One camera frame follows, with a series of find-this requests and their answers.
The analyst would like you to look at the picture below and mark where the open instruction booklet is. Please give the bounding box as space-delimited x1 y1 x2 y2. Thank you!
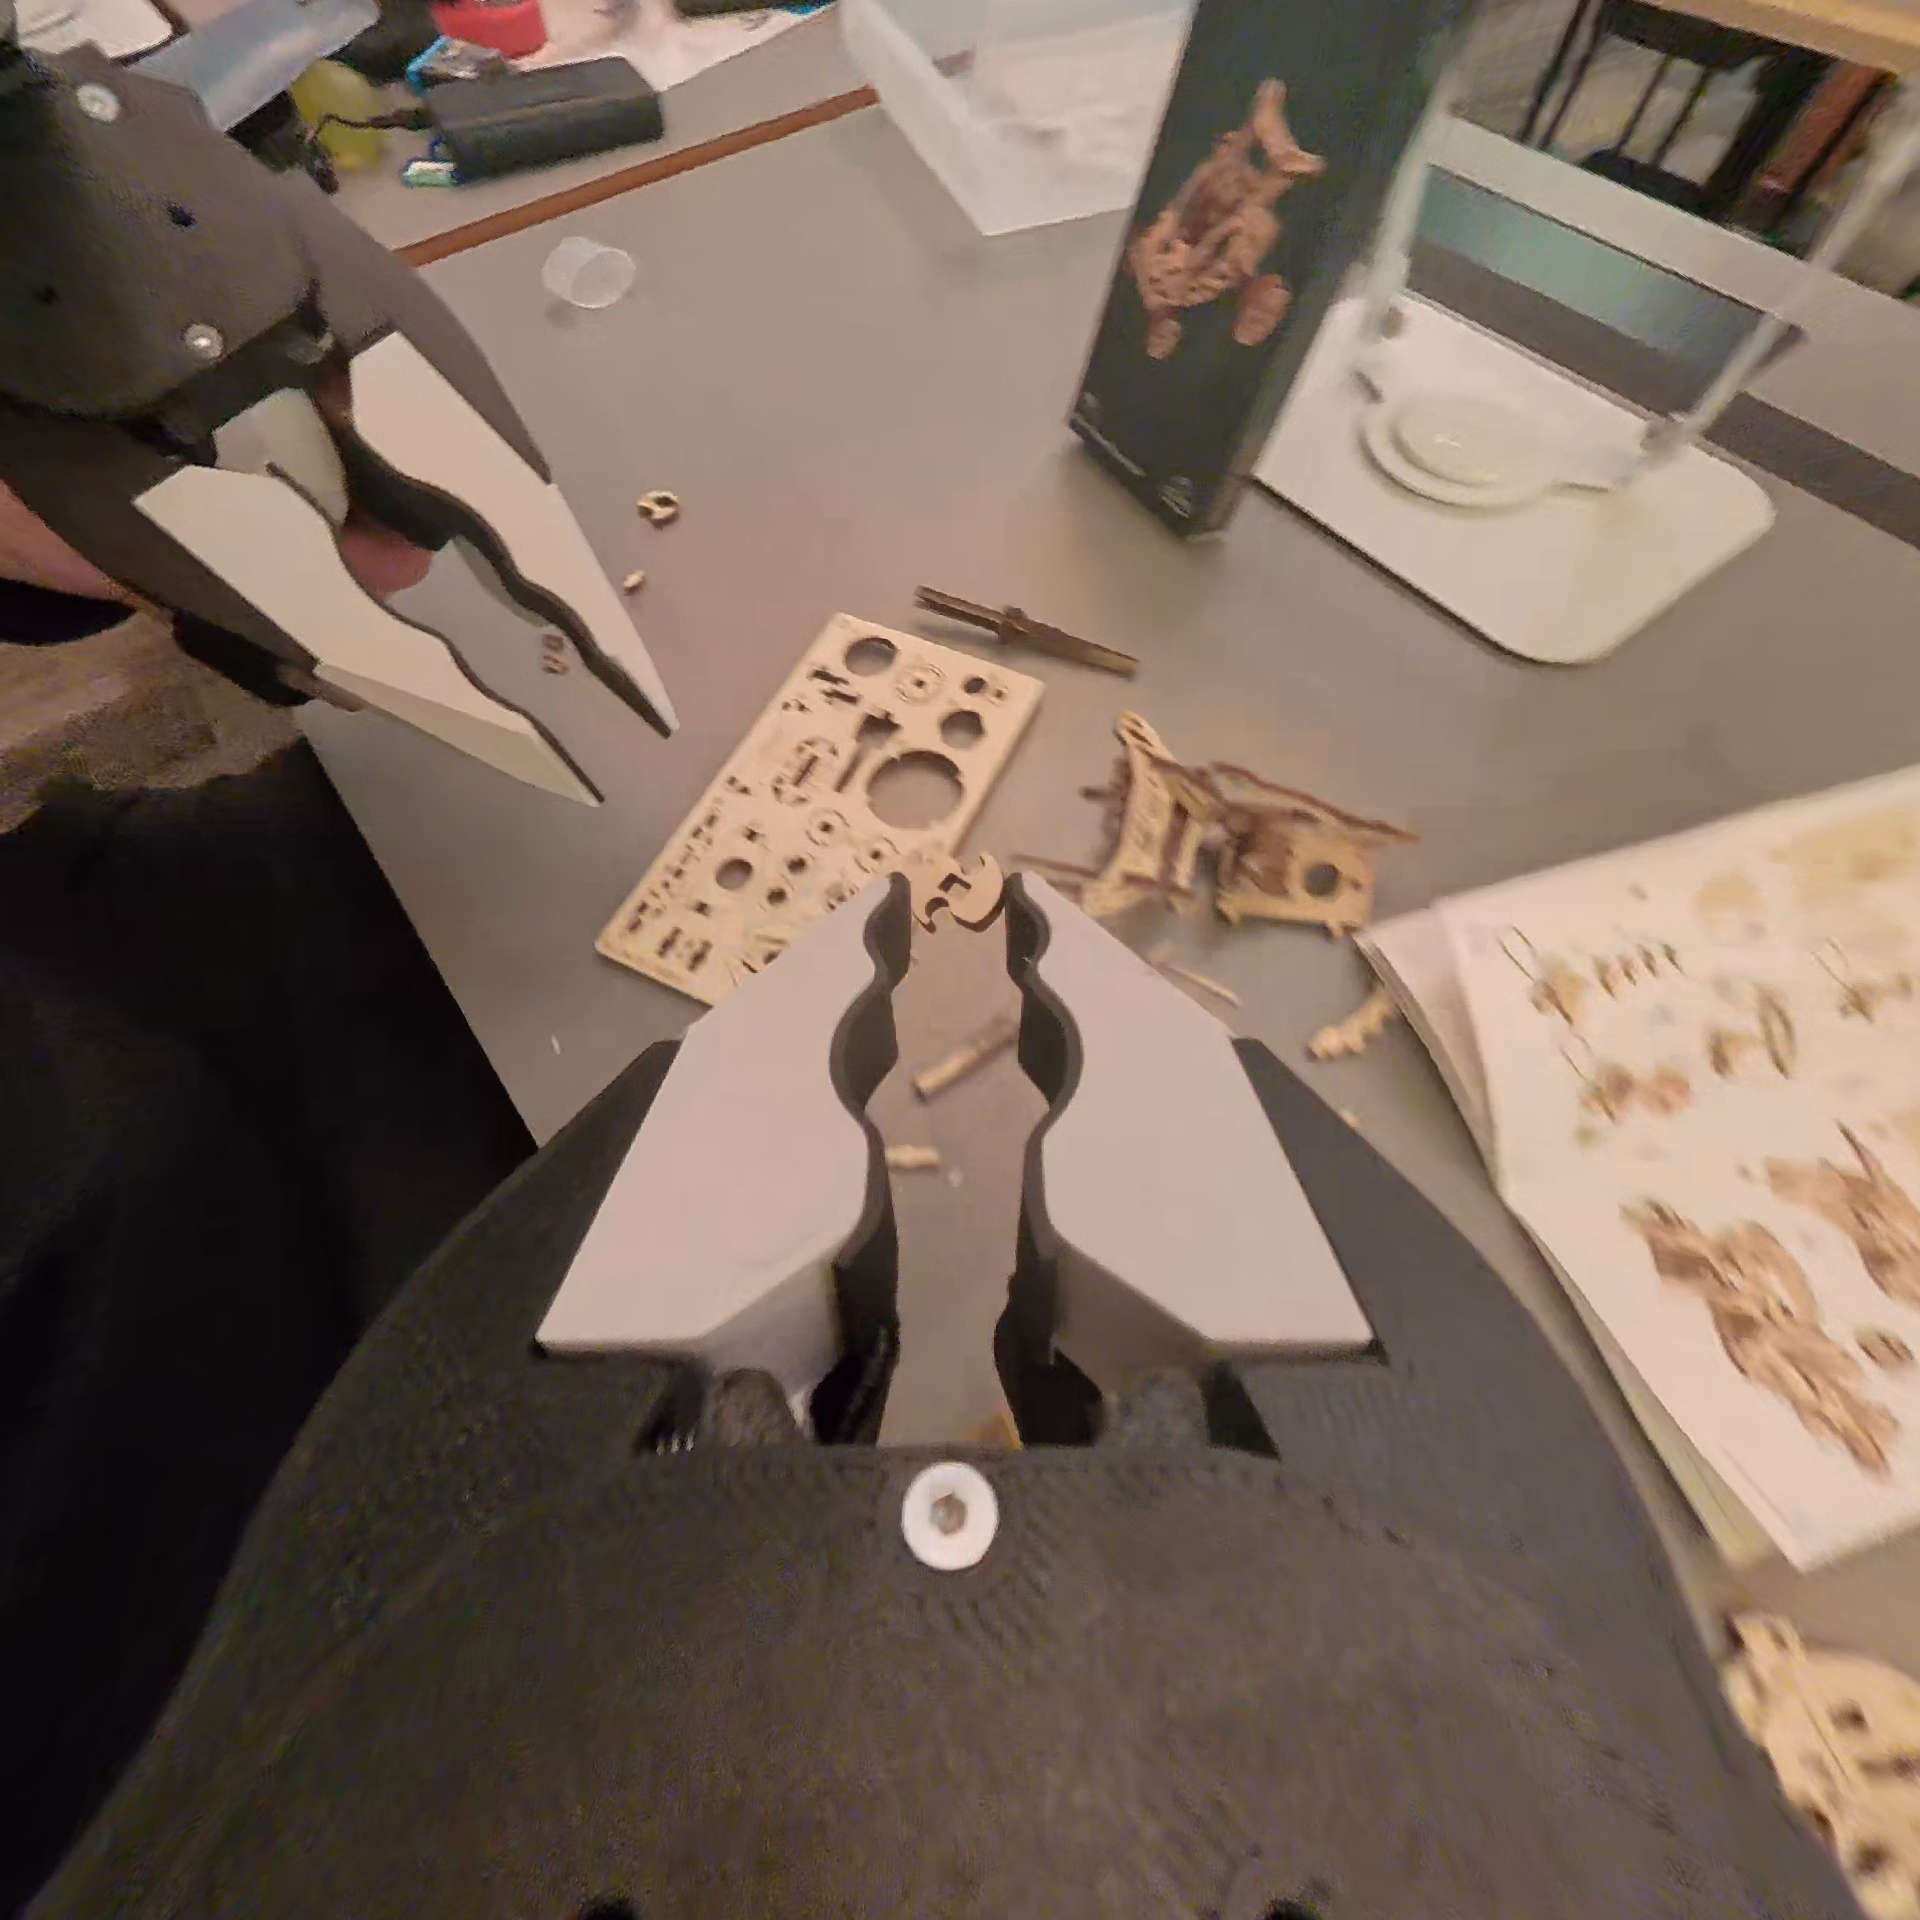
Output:
1358 773 1920 1570

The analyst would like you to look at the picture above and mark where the dark green model box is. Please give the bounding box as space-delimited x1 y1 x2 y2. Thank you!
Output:
1066 0 1478 539

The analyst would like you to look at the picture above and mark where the wavy wooden strip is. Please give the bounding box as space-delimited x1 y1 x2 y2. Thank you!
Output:
1308 982 1406 1065

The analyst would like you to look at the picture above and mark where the punched wooden parts sheet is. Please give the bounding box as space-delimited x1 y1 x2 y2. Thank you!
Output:
596 613 1047 1002

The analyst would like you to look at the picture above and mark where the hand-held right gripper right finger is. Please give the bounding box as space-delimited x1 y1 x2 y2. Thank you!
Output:
1000 872 1376 1430

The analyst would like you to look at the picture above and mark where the flat wooden car body panel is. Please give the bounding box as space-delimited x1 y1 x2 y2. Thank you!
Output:
1721 1611 1920 1864

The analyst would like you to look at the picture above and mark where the clear plastic container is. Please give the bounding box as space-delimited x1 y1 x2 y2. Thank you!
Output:
838 0 1201 240

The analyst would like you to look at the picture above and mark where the partly built wooden model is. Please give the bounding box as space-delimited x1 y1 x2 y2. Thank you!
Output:
1034 710 1414 941

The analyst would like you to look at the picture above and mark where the white document stand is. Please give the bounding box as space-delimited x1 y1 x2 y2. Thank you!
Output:
1253 0 1824 665

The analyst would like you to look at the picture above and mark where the person's left hand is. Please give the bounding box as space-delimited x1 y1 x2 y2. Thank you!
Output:
0 479 165 606

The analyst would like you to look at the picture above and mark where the wooden hub disc part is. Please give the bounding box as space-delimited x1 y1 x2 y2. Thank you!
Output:
901 847 1004 934

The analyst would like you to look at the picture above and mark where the yellow-green object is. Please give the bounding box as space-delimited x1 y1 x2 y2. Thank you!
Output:
292 59 394 169

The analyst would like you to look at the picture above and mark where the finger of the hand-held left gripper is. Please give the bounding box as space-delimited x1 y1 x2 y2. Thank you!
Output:
133 392 605 809
305 333 681 741

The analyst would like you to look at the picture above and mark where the short wooden peg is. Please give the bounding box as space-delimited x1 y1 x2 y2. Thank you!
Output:
912 1018 1023 1101

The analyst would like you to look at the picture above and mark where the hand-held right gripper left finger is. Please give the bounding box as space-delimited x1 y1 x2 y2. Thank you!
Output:
534 872 920 1440

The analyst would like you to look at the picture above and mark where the black pouch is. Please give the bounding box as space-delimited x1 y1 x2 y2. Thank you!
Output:
423 56 665 184

